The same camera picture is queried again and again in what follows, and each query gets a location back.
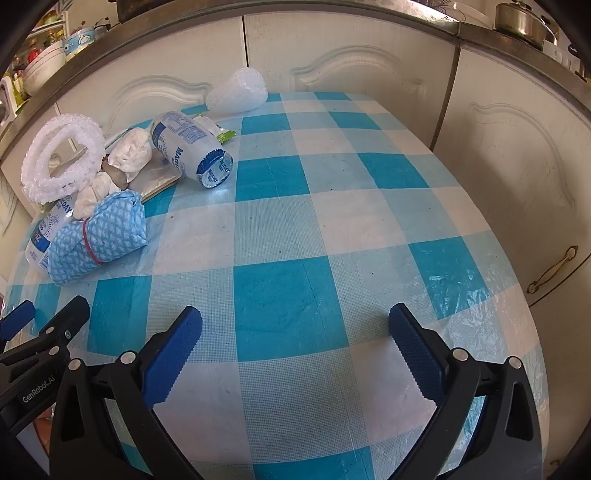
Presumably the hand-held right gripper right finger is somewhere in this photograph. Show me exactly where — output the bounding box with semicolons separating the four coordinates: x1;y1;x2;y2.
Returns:
389;303;543;480

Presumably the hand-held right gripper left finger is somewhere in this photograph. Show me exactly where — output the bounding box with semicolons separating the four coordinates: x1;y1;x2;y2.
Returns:
50;305;204;480

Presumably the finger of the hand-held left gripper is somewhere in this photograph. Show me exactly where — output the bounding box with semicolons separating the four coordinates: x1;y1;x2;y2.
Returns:
0;300;37;342
0;295;90;370

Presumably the white blue-label milk bottle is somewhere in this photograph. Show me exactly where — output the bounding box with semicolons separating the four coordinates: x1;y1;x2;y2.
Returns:
24;200;75;276
151;111;234;190

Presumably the blue patterned cloth bundle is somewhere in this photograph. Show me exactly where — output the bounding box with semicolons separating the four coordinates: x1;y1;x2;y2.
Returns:
47;191;148;285

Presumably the white tissue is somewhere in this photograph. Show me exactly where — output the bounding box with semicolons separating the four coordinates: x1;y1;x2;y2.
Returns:
74;173;122;217
107;128;154;183

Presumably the silver foil pouch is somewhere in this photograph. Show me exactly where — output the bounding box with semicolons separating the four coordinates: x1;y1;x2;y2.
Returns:
127;154;182;204

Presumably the white foam net ring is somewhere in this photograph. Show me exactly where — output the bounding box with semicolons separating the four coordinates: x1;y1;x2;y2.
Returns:
21;112;106;204

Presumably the green and white wrapper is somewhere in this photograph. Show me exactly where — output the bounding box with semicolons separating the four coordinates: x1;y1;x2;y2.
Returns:
182;113;237;145

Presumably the white foam net sleeve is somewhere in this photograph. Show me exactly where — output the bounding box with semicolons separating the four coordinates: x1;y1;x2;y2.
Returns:
205;68;269;114

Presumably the red rubber band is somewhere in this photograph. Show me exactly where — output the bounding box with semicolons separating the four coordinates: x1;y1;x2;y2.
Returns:
82;218;106;265

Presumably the blue checked tablecloth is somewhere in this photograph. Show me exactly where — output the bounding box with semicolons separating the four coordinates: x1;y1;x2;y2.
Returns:
0;91;550;480

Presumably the row of condiment bottles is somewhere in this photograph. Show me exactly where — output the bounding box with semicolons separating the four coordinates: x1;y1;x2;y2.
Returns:
10;55;29;100

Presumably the stack of white bowls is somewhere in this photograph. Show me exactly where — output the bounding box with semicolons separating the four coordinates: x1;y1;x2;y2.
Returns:
23;39;65;95

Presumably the blue cartoon bowl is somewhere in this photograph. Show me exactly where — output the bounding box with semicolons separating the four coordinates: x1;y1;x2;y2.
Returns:
62;25;95;63

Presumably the steel kitchen countertop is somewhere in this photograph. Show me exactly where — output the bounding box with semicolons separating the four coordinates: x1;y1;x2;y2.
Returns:
0;0;591;158

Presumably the white mug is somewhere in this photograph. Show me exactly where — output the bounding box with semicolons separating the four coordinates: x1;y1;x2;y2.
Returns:
542;39;575;65

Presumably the steel kettle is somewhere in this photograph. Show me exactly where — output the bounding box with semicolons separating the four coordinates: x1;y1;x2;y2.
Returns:
495;2;561;51

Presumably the brass cabinet handle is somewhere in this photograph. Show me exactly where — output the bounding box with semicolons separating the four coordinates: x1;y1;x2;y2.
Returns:
527;244;580;295

